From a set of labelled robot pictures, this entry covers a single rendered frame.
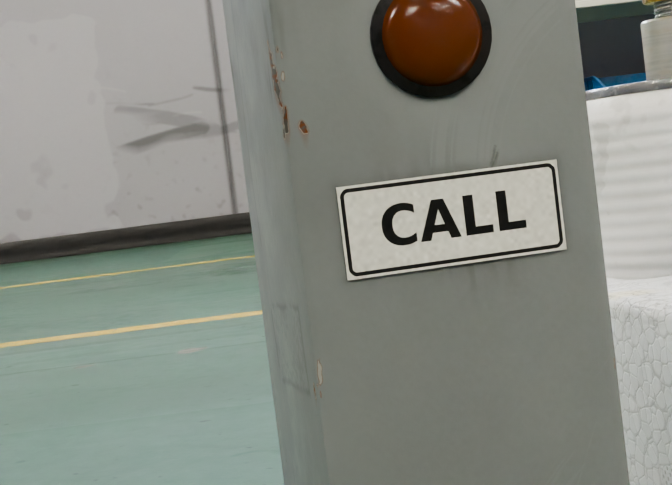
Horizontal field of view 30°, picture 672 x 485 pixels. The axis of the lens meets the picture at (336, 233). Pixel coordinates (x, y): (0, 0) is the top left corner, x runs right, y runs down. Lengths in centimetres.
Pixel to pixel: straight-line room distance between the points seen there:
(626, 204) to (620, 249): 2
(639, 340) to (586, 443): 14
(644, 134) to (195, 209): 494
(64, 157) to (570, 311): 522
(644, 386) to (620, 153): 12
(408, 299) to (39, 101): 525
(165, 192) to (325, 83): 516
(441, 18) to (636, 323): 18
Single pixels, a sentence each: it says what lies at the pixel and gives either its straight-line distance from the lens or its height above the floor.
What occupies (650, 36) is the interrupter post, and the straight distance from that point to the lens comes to 54.
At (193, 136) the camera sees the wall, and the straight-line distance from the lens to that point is 541.
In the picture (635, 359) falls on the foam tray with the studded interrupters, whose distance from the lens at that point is 43.
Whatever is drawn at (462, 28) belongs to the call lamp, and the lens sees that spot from 27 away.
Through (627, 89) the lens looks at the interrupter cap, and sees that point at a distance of 52.
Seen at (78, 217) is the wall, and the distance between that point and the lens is 548.
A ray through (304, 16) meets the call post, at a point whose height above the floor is 27.
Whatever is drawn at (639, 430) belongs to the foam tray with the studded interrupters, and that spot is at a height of 14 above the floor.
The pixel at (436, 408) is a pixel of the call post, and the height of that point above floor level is 18.
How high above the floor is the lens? 24
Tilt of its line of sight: 3 degrees down
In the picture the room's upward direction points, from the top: 7 degrees counter-clockwise
